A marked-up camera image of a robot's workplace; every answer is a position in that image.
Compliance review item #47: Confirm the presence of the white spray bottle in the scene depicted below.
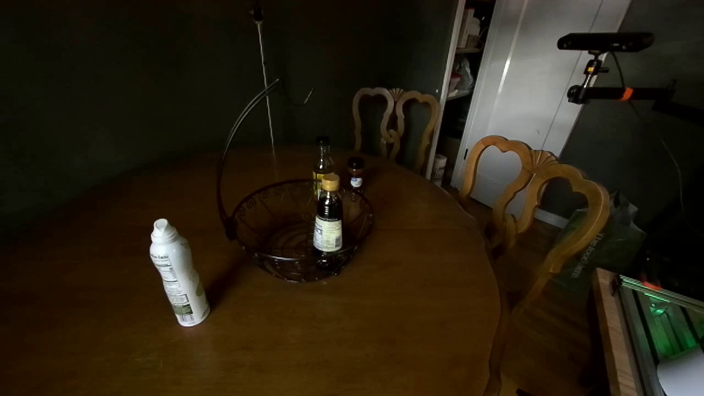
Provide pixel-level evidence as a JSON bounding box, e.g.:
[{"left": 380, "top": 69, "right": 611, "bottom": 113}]
[{"left": 147, "top": 216, "right": 212, "bottom": 330}]

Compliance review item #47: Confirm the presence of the dark bottle with yellow cap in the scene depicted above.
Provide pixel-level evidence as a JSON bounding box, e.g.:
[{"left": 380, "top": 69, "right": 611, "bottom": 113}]
[{"left": 310, "top": 171, "right": 348, "bottom": 259}]

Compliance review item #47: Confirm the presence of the dark wire basket with handle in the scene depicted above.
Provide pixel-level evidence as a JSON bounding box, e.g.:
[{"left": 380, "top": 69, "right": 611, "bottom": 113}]
[{"left": 212, "top": 78, "right": 375, "bottom": 287}]

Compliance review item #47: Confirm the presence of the white door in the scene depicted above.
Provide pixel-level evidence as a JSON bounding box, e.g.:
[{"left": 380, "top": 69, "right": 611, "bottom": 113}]
[{"left": 448, "top": 0, "right": 634, "bottom": 225}]

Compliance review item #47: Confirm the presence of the amber bottle with yellow label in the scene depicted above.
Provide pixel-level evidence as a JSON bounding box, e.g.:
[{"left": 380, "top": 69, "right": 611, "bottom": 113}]
[{"left": 308, "top": 135, "right": 337, "bottom": 199}]

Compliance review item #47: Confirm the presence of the dark green bag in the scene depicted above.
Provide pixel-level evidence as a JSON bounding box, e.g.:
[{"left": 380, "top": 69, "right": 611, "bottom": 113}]
[{"left": 561, "top": 197, "right": 648, "bottom": 279}]

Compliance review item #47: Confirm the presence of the carved wooden chair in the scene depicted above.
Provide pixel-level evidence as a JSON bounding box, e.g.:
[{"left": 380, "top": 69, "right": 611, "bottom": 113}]
[
  {"left": 348, "top": 83, "right": 441, "bottom": 178},
  {"left": 454, "top": 133, "right": 615, "bottom": 396}
]

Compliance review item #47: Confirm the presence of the small dark jar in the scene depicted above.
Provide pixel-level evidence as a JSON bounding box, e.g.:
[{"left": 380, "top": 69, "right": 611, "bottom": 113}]
[{"left": 344, "top": 155, "right": 366, "bottom": 197}]

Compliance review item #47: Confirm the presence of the white shelf unit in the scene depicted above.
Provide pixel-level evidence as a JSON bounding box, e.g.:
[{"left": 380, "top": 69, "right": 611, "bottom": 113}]
[{"left": 427, "top": 0, "right": 499, "bottom": 187}]

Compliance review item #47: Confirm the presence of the black stereo camera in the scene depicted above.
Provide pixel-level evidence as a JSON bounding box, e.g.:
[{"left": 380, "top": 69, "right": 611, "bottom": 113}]
[{"left": 553, "top": 28, "right": 657, "bottom": 55}]

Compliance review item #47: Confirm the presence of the thin white lamp cord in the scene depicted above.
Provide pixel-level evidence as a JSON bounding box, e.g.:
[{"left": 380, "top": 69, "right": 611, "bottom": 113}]
[{"left": 248, "top": 0, "right": 278, "bottom": 159}]

